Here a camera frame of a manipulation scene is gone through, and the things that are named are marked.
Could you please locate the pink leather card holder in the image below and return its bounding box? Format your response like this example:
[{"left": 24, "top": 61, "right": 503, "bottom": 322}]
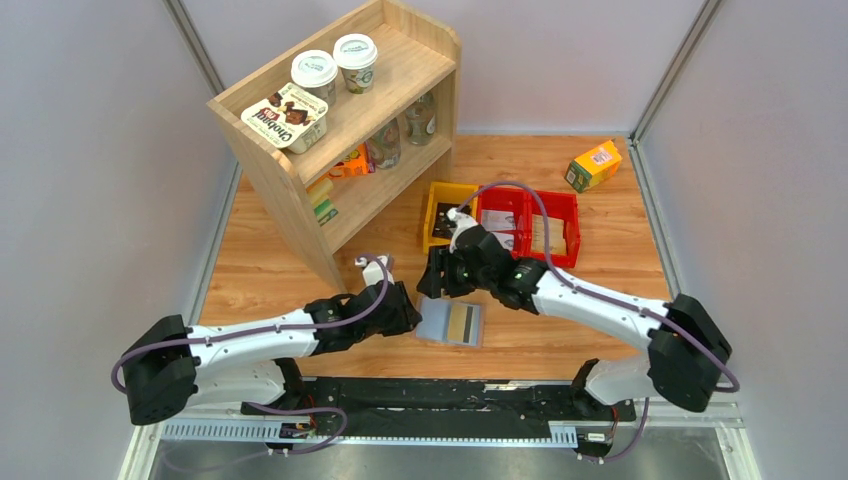
[{"left": 415, "top": 297, "right": 483, "bottom": 347}]

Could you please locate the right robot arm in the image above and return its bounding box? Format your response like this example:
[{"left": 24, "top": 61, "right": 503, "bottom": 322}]
[{"left": 417, "top": 225, "right": 732, "bottom": 413}]

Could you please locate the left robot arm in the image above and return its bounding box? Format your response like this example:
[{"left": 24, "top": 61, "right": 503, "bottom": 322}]
[{"left": 119, "top": 281, "right": 422, "bottom": 425}]

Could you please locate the white cards stack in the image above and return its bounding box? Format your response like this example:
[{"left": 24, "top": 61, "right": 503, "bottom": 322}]
[{"left": 480, "top": 209, "right": 518, "bottom": 250}]

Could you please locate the black cards stack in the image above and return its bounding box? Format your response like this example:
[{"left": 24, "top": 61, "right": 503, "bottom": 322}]
[{"left": 431, "top": 202, "right": 459, "bottom": 240}]

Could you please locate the tan cards stack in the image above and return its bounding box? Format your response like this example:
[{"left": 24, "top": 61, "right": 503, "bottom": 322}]
[{"left": 530, "top": 214, "right": 568, "bottom": 255}]

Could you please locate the middle red plastic bin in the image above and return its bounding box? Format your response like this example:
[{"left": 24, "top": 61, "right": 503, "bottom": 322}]
[{"left": 474, "top": 187, "right": 533, "bottom": 257}]

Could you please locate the red plastic bin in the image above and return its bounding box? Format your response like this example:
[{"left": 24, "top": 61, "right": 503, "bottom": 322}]
[
  {"left": 474, "top": 187, "right": 533, "bottom": 257},
  {"left": 525, "top": 191, "right": 581, "bottom": 269}
]

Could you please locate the yellow plastic bin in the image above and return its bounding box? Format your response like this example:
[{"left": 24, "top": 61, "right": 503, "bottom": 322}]
[{"left": 422, "top": 181, "right": 479, "bottom": 254}]

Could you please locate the right red plastic bin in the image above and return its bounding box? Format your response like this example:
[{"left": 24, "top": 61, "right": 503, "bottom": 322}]
[{"left": 525, "top": 191, "right": 581, "bottom": 269}]

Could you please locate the yellow green sponge pack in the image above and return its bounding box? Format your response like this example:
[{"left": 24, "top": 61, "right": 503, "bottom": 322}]
[{"left": 307, "top": 176, "right": 338, "bottom": 226}]

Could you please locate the orange snack box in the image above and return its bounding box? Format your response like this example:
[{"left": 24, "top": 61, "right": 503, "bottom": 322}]
[{"left": 327, "top": 143, "right": 376, "bottom": 179}]

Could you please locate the left glass jar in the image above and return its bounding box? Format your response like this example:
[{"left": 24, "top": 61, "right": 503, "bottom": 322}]
[{"left": 366, "top": 118, "right": 401, "bottom": 169}]

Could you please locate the glass jar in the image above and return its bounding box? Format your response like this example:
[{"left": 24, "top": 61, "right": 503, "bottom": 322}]
[
  {"left": 366, "top": 118, "right": 401, "bottom": 169},
  {"left": 404, "top": 92, "right": 436, "bottom": 146}
]

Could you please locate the right glass jar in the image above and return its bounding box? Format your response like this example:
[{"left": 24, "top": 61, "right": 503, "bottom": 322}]
[{"left": 404, "top": 92, "right": 436, "bottom": 146}]

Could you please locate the orange green juice carton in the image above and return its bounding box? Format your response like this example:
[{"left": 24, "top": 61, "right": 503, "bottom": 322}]
[{"left": 564, "top": 140, "right": 622, "bottom": 193}]

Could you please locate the wooden shelf unit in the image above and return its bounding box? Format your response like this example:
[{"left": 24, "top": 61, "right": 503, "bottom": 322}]
[{"left": 208, "top": 1, "right": 461, "bottom": 290}]

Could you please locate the Chobani yogurt pack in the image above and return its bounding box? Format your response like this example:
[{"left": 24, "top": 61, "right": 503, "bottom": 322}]
[{"left": 240, "top": 82, "right": 329, "bottom": 154}]

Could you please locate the left white-lidded paper cup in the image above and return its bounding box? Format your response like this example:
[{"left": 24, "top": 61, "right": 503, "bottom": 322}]
[{"left": 290, "top": 50, "right": 338, "bottom": 107}]

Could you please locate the white-lidded paper cup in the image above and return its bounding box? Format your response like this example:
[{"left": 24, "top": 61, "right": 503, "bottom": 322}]
[
  {"left": 332, "top": 33, "right": 378, "bottom": 94},
  {"left": 290, "top": 50, "right": 338, "bottom": 107}
]

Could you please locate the right white-lidded paper cup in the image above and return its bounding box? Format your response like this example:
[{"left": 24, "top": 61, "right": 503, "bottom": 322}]
[{"left": 332, "top": 33, "right": 378, "bottom": 94}]

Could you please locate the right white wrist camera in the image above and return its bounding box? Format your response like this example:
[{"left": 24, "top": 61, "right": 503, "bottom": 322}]
[{"left": 447, "top": 207, "right": 478, "bottom": 253}]

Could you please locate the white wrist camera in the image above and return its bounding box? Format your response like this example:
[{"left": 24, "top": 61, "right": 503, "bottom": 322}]
[
  {"left": 447, "top": 207, "right": 478, "bottom": 253},
  {"left": 354, "top": 255, "right": 394, "bottom": 286}
]

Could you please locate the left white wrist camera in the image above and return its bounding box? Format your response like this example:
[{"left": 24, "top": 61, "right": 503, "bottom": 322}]
[{"left": 354, "top": 255, "right": 394, "bottom": 286}]

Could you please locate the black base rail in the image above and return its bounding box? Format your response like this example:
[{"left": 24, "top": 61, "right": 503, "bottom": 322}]
[{"left": 239, "top": 376, "right": 637, "bottom": 442}]

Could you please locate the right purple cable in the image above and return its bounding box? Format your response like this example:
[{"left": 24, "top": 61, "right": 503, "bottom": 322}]
[{"left": 457, "top": 180, "right": 741, "bottom": 463}]

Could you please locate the purple cable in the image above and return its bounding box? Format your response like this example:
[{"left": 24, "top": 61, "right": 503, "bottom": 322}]
[
  {"left": 109, "top": 252, "right": 391, "bottom": 458},
  {"left": 457, "top": 180, "right": 741, "bottom": 463}
]

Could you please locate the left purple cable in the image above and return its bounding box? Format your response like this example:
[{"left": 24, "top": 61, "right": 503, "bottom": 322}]
[{"left": 109, "top": 252, "right": 391, "bottom": 458}]

